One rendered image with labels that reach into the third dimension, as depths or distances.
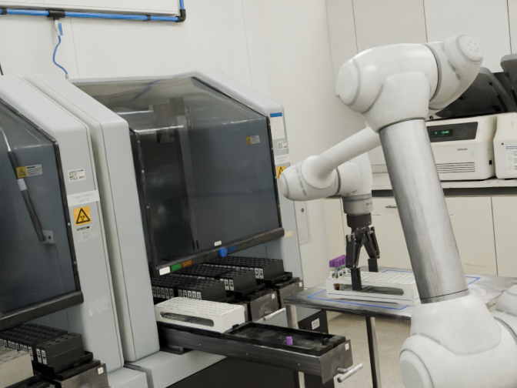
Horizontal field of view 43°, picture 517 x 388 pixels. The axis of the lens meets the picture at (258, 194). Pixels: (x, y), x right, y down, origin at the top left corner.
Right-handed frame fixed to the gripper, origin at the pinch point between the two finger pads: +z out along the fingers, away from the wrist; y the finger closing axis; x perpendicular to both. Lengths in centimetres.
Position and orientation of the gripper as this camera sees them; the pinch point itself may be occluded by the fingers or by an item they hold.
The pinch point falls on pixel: (365, 278)
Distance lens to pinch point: 205.4
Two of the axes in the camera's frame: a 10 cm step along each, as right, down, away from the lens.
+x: -7.8, 0.3, 6.3
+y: 6.2, -1.6, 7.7
